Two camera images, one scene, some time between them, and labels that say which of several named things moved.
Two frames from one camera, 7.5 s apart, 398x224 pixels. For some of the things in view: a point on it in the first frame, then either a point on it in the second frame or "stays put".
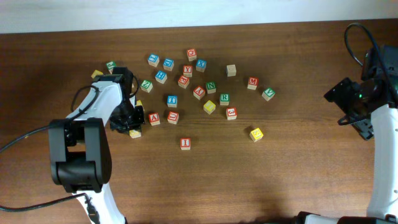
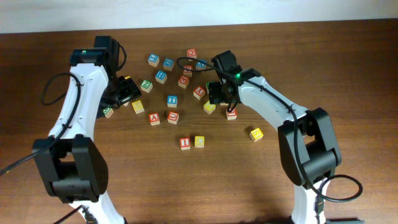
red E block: x=183 y=81 stays put
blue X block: x=201 y=65 stays put
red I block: x=185 y=144 stays put
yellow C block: x=134 y=134 to x=199 y=141
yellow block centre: x=209 y=107 stays put
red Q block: x=192 y=54 stays put
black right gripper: x=337 y=93 to x=215 y=95
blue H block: x=161 y=76 stays put
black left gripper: x=136 y=125 to x=131 y=91
